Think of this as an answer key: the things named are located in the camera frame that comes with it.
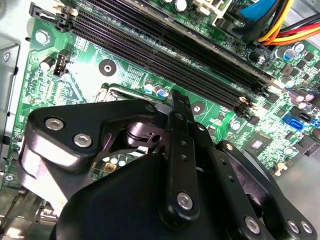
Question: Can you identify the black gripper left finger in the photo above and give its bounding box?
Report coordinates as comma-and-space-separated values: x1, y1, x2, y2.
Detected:
18, 89, 201, 230

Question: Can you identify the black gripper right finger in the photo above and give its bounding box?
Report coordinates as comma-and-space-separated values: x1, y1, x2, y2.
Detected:
178, 92, 319, 240

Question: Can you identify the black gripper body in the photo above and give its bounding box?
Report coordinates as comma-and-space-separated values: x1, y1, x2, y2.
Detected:
36, 152, 247, 240

